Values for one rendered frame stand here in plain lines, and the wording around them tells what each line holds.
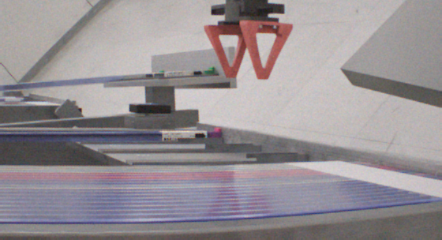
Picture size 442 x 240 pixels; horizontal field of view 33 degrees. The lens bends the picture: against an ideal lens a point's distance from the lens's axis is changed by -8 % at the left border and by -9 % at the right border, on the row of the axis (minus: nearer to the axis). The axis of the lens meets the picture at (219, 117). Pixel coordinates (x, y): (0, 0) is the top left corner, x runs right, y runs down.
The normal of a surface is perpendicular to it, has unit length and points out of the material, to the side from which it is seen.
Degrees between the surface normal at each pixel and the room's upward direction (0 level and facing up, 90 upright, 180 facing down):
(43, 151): 90
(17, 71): 90
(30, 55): 90
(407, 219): 90
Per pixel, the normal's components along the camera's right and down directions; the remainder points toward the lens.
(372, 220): 0.40, 0.06
